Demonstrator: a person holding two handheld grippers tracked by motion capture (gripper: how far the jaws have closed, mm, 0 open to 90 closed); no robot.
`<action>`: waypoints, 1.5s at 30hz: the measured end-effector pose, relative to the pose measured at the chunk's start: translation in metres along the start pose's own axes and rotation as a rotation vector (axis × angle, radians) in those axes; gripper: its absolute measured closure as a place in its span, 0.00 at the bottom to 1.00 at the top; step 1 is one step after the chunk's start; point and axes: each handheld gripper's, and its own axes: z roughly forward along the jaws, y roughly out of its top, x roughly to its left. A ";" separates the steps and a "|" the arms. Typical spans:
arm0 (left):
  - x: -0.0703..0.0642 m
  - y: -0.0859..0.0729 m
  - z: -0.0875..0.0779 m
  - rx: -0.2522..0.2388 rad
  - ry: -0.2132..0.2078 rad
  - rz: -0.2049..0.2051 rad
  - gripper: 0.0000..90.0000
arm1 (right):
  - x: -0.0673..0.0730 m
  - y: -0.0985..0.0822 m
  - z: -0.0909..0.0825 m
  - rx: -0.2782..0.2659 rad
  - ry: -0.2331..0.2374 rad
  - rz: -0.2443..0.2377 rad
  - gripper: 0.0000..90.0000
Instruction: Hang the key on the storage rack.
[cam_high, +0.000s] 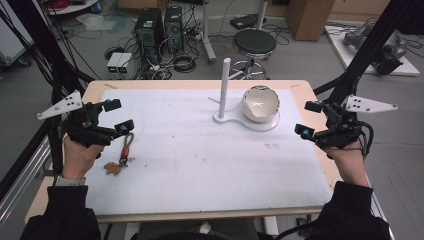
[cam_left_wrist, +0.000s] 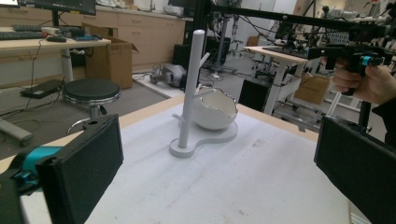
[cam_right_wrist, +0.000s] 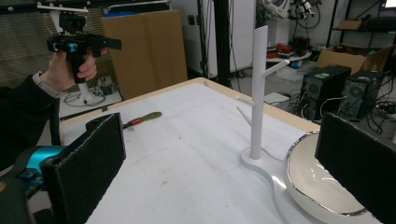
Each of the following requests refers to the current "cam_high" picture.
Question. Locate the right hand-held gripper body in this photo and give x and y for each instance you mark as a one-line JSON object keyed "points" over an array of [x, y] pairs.
{"points": [[343, 131]]}

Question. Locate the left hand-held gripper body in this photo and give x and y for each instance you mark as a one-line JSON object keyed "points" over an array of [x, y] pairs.
{"points": [[86, 125]]}

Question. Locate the person's right hand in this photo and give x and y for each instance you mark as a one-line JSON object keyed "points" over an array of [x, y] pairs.
{"points": [[348, 165]]}

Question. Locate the person's left hand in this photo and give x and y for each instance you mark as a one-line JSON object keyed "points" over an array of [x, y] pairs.
{"points": [[76, 158]]}

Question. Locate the wooden table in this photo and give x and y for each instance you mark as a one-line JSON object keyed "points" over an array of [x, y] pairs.
{"points": [[305, 89]]}

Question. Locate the white power supply box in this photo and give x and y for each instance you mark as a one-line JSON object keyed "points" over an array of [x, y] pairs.
{"points": [[113, 63], [125, 64]]}

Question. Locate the white eggshell-shaped bowl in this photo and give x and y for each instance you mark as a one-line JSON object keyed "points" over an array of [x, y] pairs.
{"points": [[260, 106]]}

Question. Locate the white floor board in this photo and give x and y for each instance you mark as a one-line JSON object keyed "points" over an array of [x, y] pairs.
{"points": [[340, 50]]}

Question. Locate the white table mat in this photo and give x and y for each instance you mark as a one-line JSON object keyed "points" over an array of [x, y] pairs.
{"points": [[186, 166]]}

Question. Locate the black computer tower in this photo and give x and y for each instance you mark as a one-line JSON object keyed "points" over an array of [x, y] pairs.
{"points": [[174, 28], [148, 30]]}

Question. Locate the black round stool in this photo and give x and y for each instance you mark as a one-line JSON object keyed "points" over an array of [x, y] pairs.
{"points": [[254, 41]]}

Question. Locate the brown cardboard box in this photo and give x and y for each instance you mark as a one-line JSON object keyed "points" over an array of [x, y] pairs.
{"points": [[310, 18]]}

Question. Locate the white stand with pole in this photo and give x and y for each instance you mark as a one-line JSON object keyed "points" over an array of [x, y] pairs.
{"points": [[224, 90]]}

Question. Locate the grey robot device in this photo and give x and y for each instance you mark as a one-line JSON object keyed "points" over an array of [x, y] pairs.
{"points": [[391, 46]]}

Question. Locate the black flat case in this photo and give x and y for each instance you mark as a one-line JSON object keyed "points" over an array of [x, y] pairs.
{"points": [[245, 21]]}

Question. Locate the white table leg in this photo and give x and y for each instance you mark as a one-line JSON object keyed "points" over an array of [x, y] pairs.
{"points": [[207, 36]]}

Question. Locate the aluminium rail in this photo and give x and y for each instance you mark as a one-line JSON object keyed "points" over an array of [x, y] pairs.
{"points": [[23, 186]]}

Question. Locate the black metal frame strut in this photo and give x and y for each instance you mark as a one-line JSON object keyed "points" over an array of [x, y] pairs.
{"points": [[376, 36], [36, 30]]}

